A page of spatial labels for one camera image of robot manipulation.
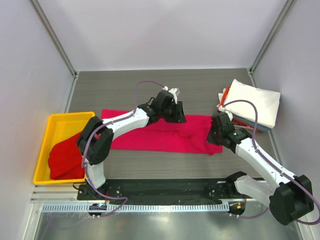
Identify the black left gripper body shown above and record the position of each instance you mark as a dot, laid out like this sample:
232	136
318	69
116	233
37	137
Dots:
173	113

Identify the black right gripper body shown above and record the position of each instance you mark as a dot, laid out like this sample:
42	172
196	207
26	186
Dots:
215	132

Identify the pink t-shirt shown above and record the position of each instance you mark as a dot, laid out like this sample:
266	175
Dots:
188	137

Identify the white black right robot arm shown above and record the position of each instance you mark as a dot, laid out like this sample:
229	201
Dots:
287	196

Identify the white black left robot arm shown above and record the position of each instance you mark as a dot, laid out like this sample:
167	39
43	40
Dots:
95	140

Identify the white folded t-shirt on stack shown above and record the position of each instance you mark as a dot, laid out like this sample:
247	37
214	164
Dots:
250	103

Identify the orange folded t-shirt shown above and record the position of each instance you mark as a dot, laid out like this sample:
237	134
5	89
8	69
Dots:
223	98

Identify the white folded t-shirt lower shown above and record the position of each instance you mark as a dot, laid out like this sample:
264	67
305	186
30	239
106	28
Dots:
221	98

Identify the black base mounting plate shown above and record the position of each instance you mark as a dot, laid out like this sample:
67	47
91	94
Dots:
169	192

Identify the yellow plastic bin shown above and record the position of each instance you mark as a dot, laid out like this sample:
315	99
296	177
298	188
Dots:
60	127

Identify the red t-shirt in bin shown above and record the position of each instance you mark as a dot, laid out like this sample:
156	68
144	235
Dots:
65	160

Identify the white slotted cable duct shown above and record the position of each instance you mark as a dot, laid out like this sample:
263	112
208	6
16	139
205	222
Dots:
90	207

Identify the right aluminium frame post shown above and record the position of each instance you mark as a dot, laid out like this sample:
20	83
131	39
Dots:
279	21

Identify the aluminium frame post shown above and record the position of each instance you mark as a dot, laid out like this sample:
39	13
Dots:
279	21
53	37

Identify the left aluminium frame post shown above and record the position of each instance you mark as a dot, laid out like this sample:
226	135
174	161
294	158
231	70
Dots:
53	37

